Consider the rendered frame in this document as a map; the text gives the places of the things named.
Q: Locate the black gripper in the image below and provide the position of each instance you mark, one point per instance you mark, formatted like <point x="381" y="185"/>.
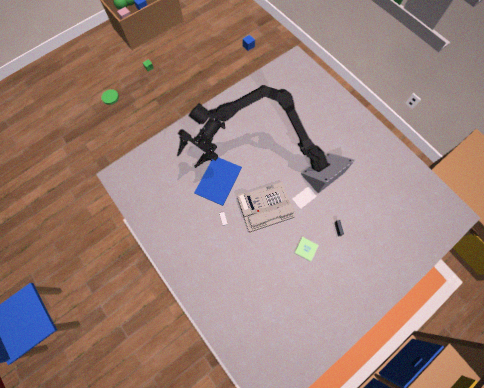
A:
<point x="185" y="137"/>

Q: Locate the white phone keypad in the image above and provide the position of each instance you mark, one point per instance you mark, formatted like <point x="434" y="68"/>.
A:
<point x="274" y="198"/>

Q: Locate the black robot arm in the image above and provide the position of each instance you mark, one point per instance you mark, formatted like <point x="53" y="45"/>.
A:
<point x="227" y="110"/>

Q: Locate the light green sticky note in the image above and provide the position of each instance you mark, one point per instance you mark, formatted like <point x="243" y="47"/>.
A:
<point x="306" y="249"/>

